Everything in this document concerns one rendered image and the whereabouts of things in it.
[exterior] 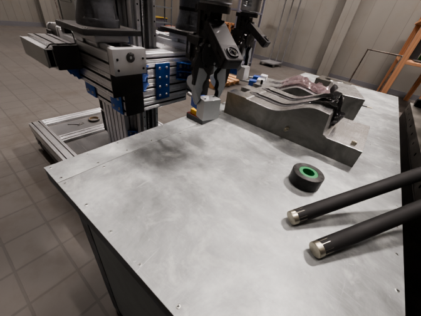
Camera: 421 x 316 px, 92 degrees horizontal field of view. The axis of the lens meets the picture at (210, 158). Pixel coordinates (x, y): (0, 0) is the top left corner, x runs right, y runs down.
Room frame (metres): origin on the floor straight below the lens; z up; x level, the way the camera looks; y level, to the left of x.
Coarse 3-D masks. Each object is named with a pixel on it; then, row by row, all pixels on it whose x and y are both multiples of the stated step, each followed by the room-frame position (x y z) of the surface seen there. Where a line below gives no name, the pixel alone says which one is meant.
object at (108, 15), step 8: (80, 0) 0.84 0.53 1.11; (88, 0) 0.84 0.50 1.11; (96, 0) 0.85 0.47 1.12; (104, 0) 0.87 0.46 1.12; (80, 8) 0.84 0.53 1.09; (88, 8) 0.84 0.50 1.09; (96, 8) 0.84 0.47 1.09; (104, 8) 0.86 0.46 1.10; (112, 8) 0.90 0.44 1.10; (80, 16) 0.83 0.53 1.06; (88, 16) 0.84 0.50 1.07; (96, 16) 0.84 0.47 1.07; (104, 16) 0.85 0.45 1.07; (112, 16) 0.88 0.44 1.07; (88, 24) 0.82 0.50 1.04; (96, 24) 0.83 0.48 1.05; (104, 24) 0.84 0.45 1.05; (112, 24) 0.87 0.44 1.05
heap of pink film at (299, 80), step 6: (288, 78) 1.20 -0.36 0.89; (294, 78) 1.17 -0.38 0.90; (300, 78) 1.17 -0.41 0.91; (306, 78) 1.16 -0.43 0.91; (282, 84) 1.11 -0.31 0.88; (288, 84) 1.08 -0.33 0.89; (294, 84) 1.07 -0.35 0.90; (300, 84) 1.06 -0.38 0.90; (306, 84) 1.07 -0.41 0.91; (312, 84) 1.06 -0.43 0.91; (318, 84) 1.13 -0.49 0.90; (312, 90) 1.04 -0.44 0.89; (318, 90) 1.05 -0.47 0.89; (324, 90) 1.06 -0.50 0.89
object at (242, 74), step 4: (240, 68) 0.97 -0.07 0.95; (244, 68) 0.96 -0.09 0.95; (248, 68) 0.99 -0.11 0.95; (232, 72) 1.00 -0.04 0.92; (236, 72) 0.99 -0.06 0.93; (240, 72) 0.97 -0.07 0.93; (244, 72) 0.97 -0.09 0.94; (248, 72) 1.00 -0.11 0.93; (236, 76) 0.98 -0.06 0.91; (240, 76) 0.97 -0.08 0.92; (244, 76) 0.97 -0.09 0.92
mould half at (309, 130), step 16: (240, 96) 0.79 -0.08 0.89; (272, 96) 0.86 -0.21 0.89; (288, 96) 0.91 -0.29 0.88; (224, 112) 0.82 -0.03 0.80; (240, 112) 0.78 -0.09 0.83; (256, 112) 0.74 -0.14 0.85; (272, 112) 0.71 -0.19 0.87; (288, 112) 0.68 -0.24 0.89; (304, 112) 0.65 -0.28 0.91; (320, 112) 0.63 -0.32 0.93; (272, 128) 0.70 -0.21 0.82; (304, 128) 0.64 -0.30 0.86; (320, 128) 0.62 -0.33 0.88; (336, 128) 0.69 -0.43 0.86; (352, 128) 0.72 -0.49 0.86; (368, 128) 0.74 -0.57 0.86; (304, 144) 0.63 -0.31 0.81; (320, 144) 0.61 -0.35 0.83; (336, 144) 0.58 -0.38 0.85; (336, 160) 0.57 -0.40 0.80; (352, 160) 0.55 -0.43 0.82
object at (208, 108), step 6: (204, 96) 0.52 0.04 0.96; (210, 96) 0.53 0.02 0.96; (192, 102) 0.54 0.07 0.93; (204, 102) 0.49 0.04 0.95; (210, 102) 0.50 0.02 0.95; (216, 102) 0.51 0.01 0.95; (198, 108) 0.51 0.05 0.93; (204, 108) 0.49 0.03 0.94; (210, 108) 0.50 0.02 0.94; (216, 108) 0.51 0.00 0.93; (198, 114) 0.51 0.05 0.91; (204, 114) 0.49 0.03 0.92; (210, 114) 0.50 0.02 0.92; (216, 114) 0.51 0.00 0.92; (204, 120) 0.49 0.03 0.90
